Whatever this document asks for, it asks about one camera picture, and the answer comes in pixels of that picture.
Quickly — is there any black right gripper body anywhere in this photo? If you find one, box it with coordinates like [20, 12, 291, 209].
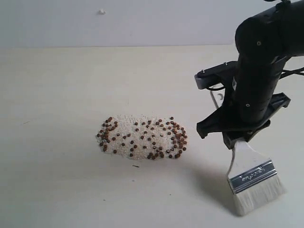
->
[196, 57, 290, 149]

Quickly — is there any white wide paint brush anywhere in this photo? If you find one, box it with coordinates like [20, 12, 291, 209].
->
[227, 140, 286, 216]

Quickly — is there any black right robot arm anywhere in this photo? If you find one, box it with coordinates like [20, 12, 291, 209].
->
[195, 0, 304, 149]

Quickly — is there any pile of white grains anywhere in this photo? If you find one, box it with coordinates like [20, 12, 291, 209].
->
[95, 115, 188, 160]

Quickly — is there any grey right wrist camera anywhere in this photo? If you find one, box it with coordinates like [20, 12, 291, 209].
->
[194, 61, 237, 90]

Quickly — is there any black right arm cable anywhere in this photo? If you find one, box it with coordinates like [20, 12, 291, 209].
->
[205, 67, 304, 91]

